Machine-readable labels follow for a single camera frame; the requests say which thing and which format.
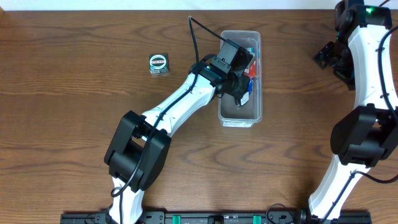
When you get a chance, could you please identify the black bottle white cap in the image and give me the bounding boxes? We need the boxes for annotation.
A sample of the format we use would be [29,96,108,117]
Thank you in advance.
[235,91,249,106]

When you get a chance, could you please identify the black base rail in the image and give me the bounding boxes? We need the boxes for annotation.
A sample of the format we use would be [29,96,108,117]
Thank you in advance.
[60,210,373,224]

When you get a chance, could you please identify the blue Kool Fever box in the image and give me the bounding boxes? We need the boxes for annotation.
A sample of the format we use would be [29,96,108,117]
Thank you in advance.
[248,78,255,95]

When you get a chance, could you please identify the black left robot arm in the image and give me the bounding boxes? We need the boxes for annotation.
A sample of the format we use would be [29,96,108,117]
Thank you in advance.
[104,60,252,223]

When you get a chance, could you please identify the dark green small box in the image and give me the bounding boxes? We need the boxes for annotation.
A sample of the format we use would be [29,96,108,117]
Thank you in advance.
[149,53,169,74]

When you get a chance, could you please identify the clear plastic container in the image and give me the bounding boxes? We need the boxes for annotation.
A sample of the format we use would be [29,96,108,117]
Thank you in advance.
[218,30,262,128]

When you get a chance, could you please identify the red small box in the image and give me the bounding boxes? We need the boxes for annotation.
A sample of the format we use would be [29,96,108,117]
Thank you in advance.
[244,60,256,78]

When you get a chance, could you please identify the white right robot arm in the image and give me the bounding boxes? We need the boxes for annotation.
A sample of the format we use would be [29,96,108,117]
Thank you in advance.
[295,0,397,223]

